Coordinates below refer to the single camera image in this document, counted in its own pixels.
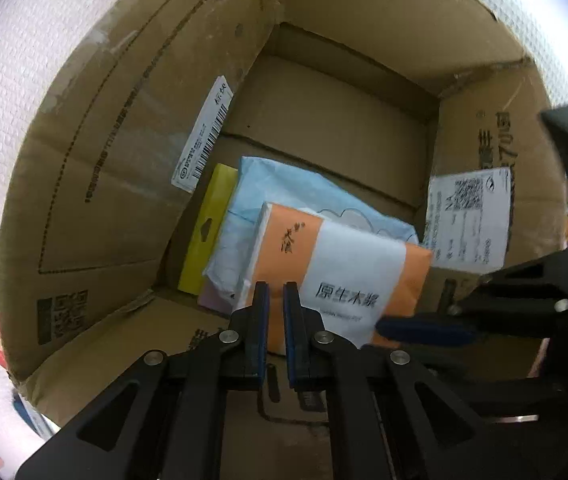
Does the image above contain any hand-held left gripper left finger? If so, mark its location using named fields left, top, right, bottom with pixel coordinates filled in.
left=15, top=281, right=271, bottom=480

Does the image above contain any light blue soft packet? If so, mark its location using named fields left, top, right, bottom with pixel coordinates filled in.
left=203, top=156, right=420, bottom=306

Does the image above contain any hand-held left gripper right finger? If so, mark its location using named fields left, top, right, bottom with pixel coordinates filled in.
left=282, top=281, right=540, bottom=480

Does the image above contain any orange white tissue pack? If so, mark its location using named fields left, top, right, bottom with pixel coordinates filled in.
left=231, top=201, right=434, bottom=356

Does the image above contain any yellow oil pastel box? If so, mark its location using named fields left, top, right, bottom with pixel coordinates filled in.
left=177, top=163, right=240, bottom=295

